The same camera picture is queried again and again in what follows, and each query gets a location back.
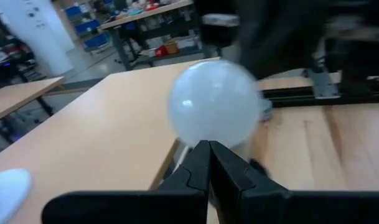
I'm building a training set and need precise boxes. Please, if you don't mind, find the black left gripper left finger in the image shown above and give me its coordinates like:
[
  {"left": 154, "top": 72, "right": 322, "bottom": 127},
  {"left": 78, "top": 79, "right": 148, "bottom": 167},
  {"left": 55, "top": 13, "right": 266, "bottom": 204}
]
[{"left": 41, "top": 139, "right": 211, "bottom": 224}]

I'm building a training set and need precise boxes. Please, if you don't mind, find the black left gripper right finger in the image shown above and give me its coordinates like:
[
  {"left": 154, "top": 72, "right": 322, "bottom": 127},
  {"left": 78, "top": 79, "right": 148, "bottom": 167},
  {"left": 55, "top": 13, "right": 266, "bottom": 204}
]
[{"left": 209, "top": 140, "right": 379, "bottom": 224}]

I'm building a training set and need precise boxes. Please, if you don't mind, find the white frosted lightbulb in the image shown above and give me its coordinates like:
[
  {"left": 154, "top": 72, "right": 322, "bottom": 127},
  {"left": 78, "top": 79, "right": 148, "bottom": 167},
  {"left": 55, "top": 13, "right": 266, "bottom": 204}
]
[{"left": 166, "top": 58, "right": 273, "bottom": 150}]

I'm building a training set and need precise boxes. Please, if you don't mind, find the light wooden adjacent table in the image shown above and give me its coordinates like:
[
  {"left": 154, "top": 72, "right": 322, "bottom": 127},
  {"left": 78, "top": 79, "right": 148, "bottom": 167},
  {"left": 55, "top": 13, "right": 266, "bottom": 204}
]
[{"left": 0, "top": 57, "right": 223, "bottom": 224}]

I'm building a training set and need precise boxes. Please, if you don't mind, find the red box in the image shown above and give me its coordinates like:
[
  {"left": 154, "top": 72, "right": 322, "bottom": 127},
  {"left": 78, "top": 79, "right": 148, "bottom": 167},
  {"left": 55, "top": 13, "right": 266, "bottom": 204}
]
[{"left": 154, "top": 45, "right": 169, "bottom": 59}]

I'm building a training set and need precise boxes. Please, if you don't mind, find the wooden workbench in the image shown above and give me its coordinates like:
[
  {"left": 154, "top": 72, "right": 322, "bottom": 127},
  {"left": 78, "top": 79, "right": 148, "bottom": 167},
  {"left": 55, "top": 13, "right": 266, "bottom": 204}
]
[{"left": 98, "top": 0, "right": 205, "bottom": 71}]

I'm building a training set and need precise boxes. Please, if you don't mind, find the blue storage bin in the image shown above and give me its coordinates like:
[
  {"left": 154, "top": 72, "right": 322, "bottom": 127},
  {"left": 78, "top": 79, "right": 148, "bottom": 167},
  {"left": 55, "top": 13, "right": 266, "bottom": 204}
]
[
  {"left": 74, "top": 19, "right": 102, "bottom": 35},
  {"left": 83, "top": 30, "right": 111, "bottom": 52},
  {"left": 64, "top": 5, "right": 83, "bottom": 19}
]

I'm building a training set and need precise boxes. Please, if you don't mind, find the white lampshade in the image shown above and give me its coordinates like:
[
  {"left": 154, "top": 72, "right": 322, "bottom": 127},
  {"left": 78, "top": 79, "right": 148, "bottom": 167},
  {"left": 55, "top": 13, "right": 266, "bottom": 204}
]
[{"left": 0, "top": 167, "right": 33, "bottom": 224}]

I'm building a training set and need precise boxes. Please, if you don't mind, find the white pillar with signs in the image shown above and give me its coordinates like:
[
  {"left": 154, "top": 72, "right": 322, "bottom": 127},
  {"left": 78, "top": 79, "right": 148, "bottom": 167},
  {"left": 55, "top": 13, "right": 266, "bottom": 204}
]
[{"left": 0, "top": 0, "right": 75, "bottom": 77}]

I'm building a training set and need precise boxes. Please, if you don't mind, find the black table edge rail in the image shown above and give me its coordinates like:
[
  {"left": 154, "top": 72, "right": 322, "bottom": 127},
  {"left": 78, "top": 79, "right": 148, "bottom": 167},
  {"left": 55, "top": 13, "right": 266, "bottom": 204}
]
[{"left": 260, "top": 81, "right": 379, "bottom": 109}]

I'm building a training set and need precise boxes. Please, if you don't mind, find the grey metal bracket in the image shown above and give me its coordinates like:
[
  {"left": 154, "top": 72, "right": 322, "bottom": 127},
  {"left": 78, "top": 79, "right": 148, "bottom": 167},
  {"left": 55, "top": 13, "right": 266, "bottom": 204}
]
[{"left": 306, "top": 68, "right": 342, "bottom": 100}]

